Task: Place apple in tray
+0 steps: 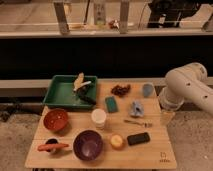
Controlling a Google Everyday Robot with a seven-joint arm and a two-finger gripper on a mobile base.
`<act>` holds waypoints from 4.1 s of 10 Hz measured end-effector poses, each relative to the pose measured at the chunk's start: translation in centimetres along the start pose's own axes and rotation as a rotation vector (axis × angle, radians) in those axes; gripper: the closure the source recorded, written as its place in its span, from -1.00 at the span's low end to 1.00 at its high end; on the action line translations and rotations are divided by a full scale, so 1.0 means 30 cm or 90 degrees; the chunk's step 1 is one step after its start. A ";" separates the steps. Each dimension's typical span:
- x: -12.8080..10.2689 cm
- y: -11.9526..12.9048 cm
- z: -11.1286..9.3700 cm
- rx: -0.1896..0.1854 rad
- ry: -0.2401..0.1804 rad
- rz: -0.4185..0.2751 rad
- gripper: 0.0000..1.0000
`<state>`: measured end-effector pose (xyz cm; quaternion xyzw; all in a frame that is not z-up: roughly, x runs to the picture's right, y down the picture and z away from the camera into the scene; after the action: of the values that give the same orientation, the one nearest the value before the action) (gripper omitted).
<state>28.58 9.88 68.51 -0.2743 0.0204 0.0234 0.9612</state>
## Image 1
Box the yellow apple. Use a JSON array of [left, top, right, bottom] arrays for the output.
[[110, 134, 124, 150]]

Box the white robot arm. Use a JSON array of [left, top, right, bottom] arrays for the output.
[[158, 62, 213, 126]]

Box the black object in tray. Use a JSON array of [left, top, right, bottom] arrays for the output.
[[77, 91, 96, 105]]

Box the green plastic tray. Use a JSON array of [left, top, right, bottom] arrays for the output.
[[43, 75, 93, 109]]

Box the metal fork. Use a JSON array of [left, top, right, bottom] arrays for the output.
[[124, 119, 153, 128]]

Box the crumpled blue cloth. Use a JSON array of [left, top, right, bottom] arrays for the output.
[[130, 101, 144, 117]]

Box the blue plastic cup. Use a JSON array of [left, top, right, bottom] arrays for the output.
[[142, 83, 154, 98]]

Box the black rectangular block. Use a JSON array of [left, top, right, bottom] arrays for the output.
[[127, 132, 150, 146]]

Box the wooden folding table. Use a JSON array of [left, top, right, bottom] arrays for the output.
[[25, 83, 177, 169]]

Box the dark grape bunch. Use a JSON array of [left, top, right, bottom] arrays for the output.
[[111, 85, 131, 97]]

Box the green sponge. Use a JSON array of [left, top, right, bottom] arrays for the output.
[[105, 96, 118, 113]]

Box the white paper cup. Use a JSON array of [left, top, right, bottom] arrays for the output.
[[91, 109, 107, 129]]

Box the purple bowl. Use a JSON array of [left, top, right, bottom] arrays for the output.
[[73, 130, 103, 161]]

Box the red bowl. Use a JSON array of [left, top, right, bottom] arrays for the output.
[[43, 108, 69, 132]]

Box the small dark cup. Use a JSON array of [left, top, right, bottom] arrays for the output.
[[45, 138, 59, 154]]

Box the orange carrot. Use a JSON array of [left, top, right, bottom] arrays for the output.
[[37, 143, 69, 151]]

